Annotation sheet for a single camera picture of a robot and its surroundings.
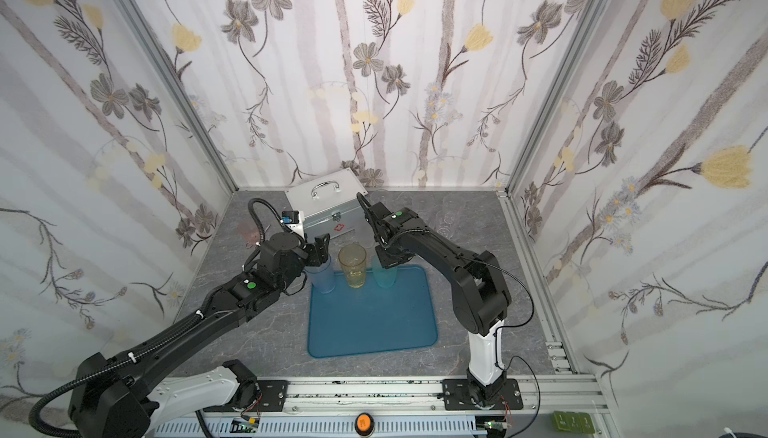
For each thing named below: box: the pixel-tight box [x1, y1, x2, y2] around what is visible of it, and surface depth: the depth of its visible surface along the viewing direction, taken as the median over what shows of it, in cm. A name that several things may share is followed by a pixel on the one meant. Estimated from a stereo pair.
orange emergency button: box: [354, 412, 375, 436], surface depth 64 cm
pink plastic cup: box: [238, 223, 260, 249], surface depth 106 cm
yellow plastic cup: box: [338, 243, 367, 289], surface depth 88 cm
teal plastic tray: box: [307, 266, 438, 358], surface depth 88 cm
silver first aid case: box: [284, 168, 374, 239], surface depth 100 cm
